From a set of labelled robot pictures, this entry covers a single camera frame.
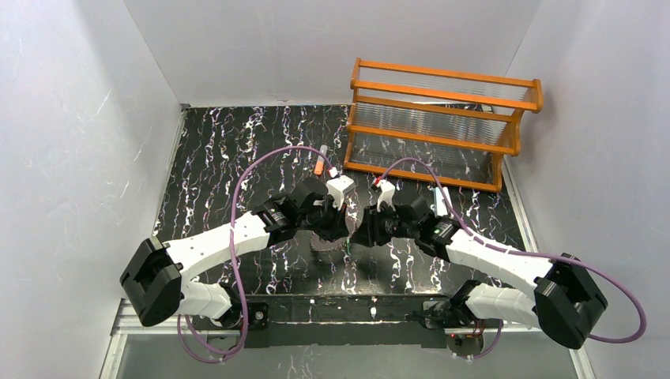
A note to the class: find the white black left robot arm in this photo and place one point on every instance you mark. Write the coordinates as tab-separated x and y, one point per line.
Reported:
159	280

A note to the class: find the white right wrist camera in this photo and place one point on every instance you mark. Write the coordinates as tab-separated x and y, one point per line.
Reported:
386	191

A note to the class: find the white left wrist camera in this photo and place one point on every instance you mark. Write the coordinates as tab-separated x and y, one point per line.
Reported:
338	188

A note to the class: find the orange wooden two-tier shelf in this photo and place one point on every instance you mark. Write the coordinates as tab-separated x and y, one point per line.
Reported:
423	123

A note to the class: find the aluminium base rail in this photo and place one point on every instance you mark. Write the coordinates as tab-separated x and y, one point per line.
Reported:
351	336

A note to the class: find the grey orange marker pen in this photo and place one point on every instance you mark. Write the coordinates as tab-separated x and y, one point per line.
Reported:
319	166

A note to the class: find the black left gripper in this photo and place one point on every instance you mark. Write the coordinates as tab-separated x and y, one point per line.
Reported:
335	222

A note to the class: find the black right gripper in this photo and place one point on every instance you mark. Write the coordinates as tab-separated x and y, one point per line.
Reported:
372	225

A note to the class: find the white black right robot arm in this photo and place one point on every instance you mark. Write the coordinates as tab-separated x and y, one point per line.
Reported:
555	296

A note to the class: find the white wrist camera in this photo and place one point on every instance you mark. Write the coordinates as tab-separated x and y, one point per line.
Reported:
386	191
338	188

